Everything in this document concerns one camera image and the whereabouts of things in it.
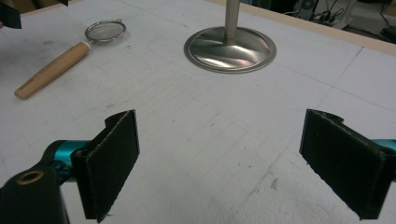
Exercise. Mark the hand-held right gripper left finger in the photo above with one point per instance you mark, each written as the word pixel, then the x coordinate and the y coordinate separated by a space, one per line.
pixel 106 168

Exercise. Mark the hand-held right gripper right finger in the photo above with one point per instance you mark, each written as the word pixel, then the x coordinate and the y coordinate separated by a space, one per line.
pixel 345 161

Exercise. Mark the black box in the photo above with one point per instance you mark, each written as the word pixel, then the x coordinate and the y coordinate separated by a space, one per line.
pixel 389 34

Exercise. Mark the white stand foot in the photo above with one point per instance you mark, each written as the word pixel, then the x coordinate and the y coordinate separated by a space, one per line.
pixel 345 14

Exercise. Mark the grey round device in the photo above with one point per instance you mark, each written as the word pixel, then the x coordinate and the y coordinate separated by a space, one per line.
pixel 306 6

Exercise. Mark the round metal stand base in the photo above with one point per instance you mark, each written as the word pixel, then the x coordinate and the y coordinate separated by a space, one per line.
pixel 230 49

